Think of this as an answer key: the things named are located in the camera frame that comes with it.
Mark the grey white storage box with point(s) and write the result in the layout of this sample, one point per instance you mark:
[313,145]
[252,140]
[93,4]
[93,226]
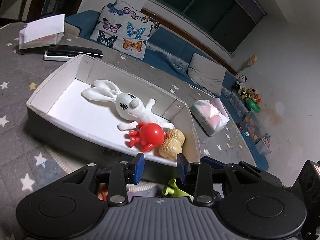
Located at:
[58,100]

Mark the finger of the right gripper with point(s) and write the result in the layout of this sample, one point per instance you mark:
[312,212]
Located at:
[213,163]

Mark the green round alien toy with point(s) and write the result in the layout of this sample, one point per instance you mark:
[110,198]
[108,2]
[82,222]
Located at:
[173,191]

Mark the wall flower decoration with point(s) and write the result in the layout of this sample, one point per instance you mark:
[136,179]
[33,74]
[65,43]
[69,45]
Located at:
[248,63]

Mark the plush toy pile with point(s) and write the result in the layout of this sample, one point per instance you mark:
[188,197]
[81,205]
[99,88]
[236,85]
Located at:
[251,98]

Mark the butterfly print pillow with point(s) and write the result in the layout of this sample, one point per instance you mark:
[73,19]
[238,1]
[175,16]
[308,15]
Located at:
[123,28]

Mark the pastel soft tissue pack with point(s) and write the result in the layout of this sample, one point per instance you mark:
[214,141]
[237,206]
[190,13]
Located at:
[211,115]

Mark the red round crab toy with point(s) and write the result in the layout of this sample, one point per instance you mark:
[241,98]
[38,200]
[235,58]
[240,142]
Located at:
[145,137]

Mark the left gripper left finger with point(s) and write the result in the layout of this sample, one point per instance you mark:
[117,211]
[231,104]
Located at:
[112,181]

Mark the clear white tissue holder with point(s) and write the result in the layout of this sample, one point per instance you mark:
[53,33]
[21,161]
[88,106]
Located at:
[43,32]

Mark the grey cushion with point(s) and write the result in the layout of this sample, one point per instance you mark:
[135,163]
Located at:
[206,73]

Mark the panda plush toy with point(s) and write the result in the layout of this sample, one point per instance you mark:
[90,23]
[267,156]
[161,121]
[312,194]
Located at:
[239,84]

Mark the white plush rabbit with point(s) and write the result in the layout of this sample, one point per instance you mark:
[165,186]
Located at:
[128,106]

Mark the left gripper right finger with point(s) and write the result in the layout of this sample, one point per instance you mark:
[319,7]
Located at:
[197,180]

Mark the dark window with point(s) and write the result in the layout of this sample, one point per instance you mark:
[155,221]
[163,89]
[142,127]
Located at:
[227,22]

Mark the tan peanut toy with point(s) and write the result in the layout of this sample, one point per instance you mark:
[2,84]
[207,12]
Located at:
[172,144]

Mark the clear toy storage bin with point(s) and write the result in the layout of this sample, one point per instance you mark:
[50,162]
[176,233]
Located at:
[255,128]

